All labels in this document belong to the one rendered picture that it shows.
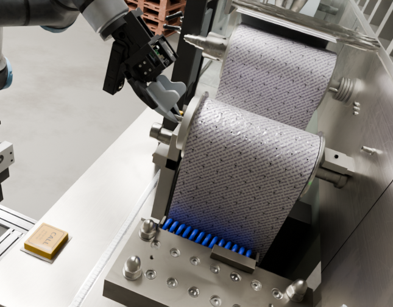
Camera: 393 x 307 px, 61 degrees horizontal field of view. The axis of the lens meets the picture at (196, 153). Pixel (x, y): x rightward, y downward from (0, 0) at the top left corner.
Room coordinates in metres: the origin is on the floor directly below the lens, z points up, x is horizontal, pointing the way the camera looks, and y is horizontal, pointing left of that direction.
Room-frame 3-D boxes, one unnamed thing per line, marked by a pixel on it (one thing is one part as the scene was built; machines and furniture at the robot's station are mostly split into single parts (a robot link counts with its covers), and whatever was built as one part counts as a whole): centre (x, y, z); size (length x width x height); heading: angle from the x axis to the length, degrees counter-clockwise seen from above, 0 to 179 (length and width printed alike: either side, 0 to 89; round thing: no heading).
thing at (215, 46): (0.85, 0.02, 1.34); 0.06 x 0.06 x 0.06; 83
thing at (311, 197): (1.62, -0.45, 1.02); 2.24 x 0.04 x 0.24; 173
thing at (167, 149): (0.64, 0.07, 1.05); 0.06 x 0.05 x 0.31; 83
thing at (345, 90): (0.81, -0.29, 1.34); 0.07 x 0.07 x 0.07; 83
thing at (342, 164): (0.56, -0.27, 1.28); 0.06 x 0.05 x 0.02; 83
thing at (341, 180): (0.56, -0.26, 1.25); 0.07 x 0.04 x 0.04; 83
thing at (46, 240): (0.47, 0.28, 0.91); 0.07 x 0.07 x 0.02; 83
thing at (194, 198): (0.52, -0.09, 1.08); 0.23 x 0.01 x 0.18; 83
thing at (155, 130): (0.64, 0.10, 1.18); 0.04 x 0.02 x 0.04; 173
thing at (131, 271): (0.38, 0.06, 1.05); 0.04 x 0.04 x 0.04
